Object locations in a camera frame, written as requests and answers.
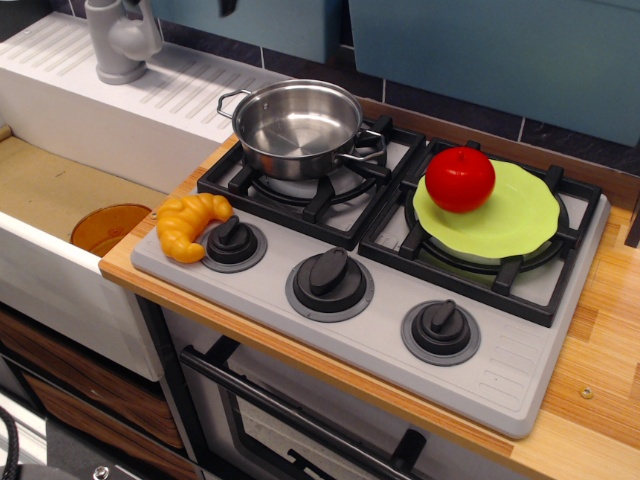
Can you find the wooden drawer fronts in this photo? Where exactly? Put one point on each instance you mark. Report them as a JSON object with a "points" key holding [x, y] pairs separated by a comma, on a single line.
{"points": [[105, 402]]}

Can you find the yellow plastic croissant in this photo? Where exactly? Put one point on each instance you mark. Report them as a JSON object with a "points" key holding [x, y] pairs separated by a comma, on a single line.
{"points": [[181, 221]]}

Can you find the black right burner grate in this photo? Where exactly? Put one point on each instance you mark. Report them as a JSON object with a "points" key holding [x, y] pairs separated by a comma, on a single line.
{"points": [[530, 286]]}

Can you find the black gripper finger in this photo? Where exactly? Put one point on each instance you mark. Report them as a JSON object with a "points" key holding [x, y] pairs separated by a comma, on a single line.
{"points": [[227, 7]]}

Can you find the black oven door handle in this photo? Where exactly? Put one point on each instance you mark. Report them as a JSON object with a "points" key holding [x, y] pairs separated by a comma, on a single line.
{"points": [[212, 365]]}

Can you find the black left stove knob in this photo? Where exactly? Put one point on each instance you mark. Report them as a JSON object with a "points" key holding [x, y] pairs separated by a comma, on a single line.
{"points": [[233, 246]]}

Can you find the orange sink drain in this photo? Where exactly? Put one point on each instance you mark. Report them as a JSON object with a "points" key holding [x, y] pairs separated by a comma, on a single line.
{"points": [[102, 229]]}

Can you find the grey toy stove top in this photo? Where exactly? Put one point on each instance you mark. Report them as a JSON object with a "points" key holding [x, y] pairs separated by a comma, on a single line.
{"points": [[501, 386]]}

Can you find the black stove knob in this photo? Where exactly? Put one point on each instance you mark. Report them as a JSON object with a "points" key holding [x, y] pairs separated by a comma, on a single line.
{"points": [[330, 287], [233, 246], [441, 333]]}

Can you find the black burner grate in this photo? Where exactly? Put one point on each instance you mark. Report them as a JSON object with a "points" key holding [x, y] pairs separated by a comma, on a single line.
{"points": [[530, 286], [337, 208]]}

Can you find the light green plate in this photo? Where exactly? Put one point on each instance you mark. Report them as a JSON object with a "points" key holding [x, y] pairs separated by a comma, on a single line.
{"points": [[518, 218]]}

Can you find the red plastic apple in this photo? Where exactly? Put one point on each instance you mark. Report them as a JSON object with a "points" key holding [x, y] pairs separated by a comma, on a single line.
{"points": [[460, 179]]}

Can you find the stainless steel pot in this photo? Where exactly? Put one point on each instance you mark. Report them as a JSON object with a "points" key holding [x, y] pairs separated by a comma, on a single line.
{"points": [[300, 129]]}

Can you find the grey toy faucet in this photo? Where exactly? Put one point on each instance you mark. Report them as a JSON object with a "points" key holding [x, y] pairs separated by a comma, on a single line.
{"points": [[122, 45]]}

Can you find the black right stove knob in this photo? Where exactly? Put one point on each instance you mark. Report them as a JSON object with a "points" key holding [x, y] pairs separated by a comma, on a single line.
{"points": [[441, 333]]}

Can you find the black left burner grate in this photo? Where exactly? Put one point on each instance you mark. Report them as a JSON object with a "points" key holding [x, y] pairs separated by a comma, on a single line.
{"points": [[337, 208]]}

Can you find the toy oven door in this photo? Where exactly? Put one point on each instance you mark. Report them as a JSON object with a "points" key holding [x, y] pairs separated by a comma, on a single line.
{"points": [[274, 450]]}

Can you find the black middle stove knob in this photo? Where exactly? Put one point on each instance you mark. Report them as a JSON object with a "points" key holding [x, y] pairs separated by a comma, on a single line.
{"points": [[330, 287]]}

